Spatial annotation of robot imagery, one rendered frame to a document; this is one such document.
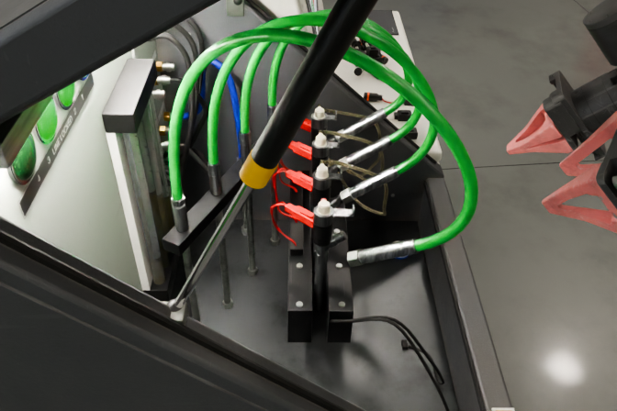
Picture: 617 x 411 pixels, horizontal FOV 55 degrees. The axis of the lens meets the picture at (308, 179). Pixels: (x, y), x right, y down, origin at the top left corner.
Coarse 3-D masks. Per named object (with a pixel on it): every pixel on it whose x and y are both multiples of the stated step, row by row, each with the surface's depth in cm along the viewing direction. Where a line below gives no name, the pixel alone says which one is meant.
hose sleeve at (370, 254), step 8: (400, 240) 72; (408, 240) 71; (368, 248) 74; (376, 248) 73; (384, 248) 72; (392, 248) 71; (400, 248) 71; (408, 248) 70; (360, 256) 74; (368, 256) 73; (376, 256) 73; (384, 256) 72; (392, 256) 72; (400, 256) 71
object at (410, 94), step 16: (240, 32) 62; (256, 32) 61; (272, 32) 60; (288, 32) 59; (304, 32) 59; (208, 48) 64; (224, 48) 63; (352, 48) 58; (192, 64) 66; (208, 64) 66; (368, 64) 58; (192, 80) 67; (384, 80) 58; (400, 80) 58; (176, 96) 70; (416, 96) 58; (176, 112) 71; (432, 112) 59; (176, 128) 73; (448, 128) 59; (176, 144) 75; (448, 144) 60; (176, 160) 77; (464, 160) 60; (176, 176) 78; (464, 176) 62; (176, 192) 80; (464, 208) 64; (464, 224) 65; (416, 240) 70; (432, 240) 68; (448, 240) 68
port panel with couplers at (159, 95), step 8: (152, 40) 88; (136, 48) 88; (144, 48) 93; (152, 48) 98; (136, 56) 88; (144, 56) 93; (152, 56) 98; (160, 64) 100; (168, 64) 100; (160, 80) 97; (168, 80) 97; (160, 88) 104; (160, 96) 94; (160, 104) 104; (160, 112) 104; (168, 112) 107; (160, 120) 104; (168, 120) 107; (160, 128) 103; (168, 128) 103; (160, 136) 104; (168, 136) 111; (168, 144) 100
